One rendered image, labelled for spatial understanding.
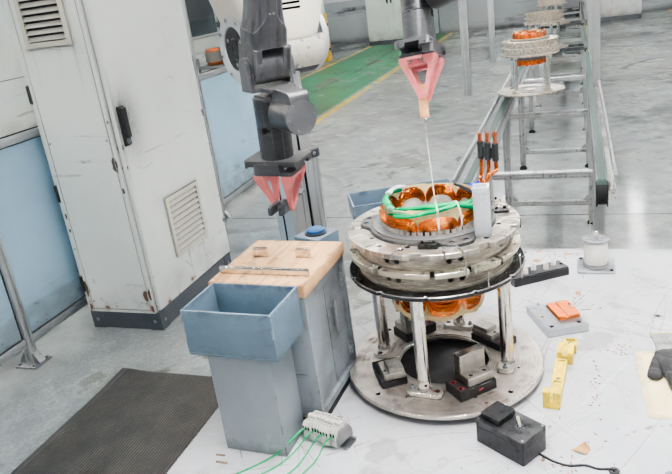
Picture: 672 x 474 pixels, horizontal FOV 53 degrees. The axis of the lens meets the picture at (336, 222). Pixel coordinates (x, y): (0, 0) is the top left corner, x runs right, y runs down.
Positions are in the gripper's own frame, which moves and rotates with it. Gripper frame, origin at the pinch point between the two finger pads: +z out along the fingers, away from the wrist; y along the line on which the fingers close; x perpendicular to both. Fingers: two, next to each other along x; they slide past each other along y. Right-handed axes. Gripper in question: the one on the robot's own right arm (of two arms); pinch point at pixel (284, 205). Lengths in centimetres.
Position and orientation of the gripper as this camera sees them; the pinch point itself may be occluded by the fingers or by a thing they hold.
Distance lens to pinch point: 118.7
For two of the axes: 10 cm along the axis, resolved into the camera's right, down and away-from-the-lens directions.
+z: 1.0, 9.2, 3.7
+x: 3.4, -3.8, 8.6
